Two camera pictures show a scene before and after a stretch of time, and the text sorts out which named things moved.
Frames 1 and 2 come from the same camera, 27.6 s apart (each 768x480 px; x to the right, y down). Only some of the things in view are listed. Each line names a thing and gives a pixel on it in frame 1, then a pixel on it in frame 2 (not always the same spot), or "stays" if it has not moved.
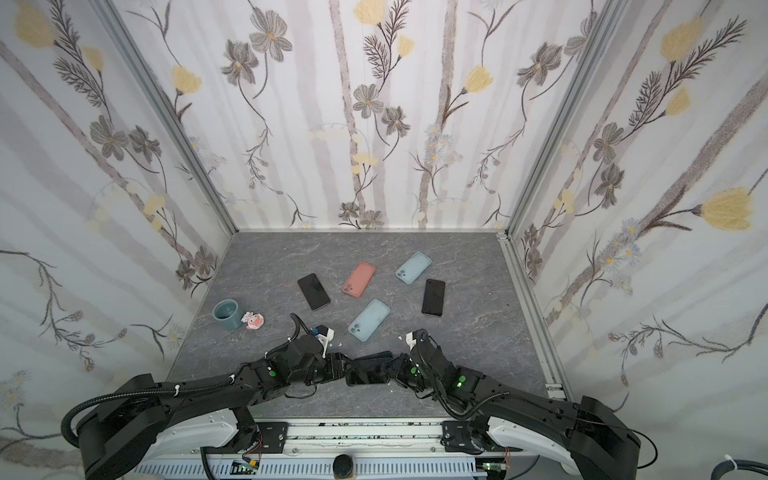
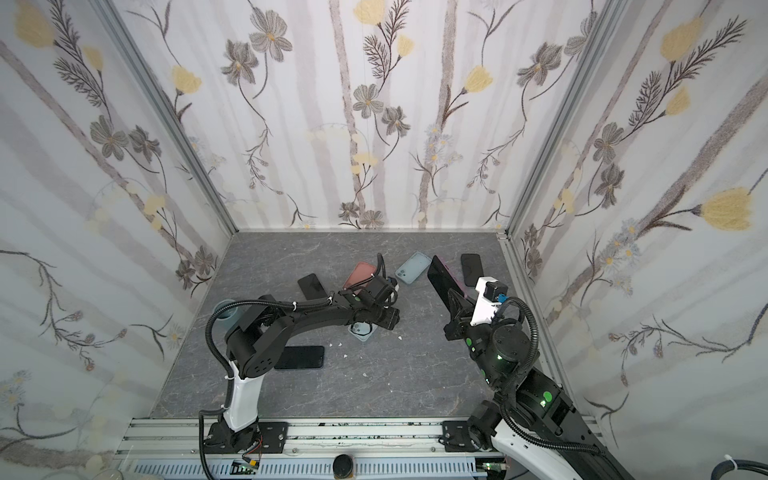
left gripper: (340, 367) -> (392, 321)
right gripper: (402, 366) -> (459, 315)
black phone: (433, 296) -> (443, 280)
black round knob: (343, 467) stays
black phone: (314, 292) stays
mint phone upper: (413, 267) stays
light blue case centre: (369, 319) stays
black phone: (369, 369) -> (472, 268)
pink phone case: (359, 279) stays
